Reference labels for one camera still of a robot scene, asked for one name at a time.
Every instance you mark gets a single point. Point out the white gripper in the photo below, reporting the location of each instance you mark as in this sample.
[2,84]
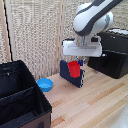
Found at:
[82,48]

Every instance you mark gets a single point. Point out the red plastic cup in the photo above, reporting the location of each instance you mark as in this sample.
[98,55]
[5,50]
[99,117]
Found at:
[74,68]

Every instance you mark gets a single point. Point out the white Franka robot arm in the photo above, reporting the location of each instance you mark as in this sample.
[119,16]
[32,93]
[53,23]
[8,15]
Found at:
[91,18]

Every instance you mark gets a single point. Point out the dark blue rectangular box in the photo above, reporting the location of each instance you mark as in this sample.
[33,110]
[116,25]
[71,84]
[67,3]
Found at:
[68,76]

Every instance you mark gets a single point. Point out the black equipment case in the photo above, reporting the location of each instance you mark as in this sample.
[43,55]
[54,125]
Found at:
[111,55]

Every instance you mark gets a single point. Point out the blue plastic bowl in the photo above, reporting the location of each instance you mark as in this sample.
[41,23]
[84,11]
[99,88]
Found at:
[45,84]

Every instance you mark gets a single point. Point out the black fabric storage bin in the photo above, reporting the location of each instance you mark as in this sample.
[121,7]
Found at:
[20,96]

